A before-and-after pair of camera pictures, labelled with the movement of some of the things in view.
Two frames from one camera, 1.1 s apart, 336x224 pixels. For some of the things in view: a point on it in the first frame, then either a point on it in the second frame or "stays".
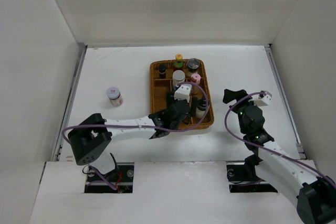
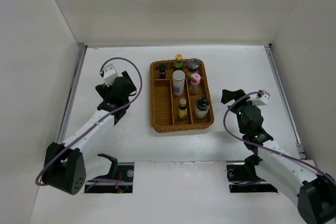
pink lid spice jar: (196, 78) stays
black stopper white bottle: (201, 108) stays
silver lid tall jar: (178, 76) stays
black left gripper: (171, 99) → (105, 91)
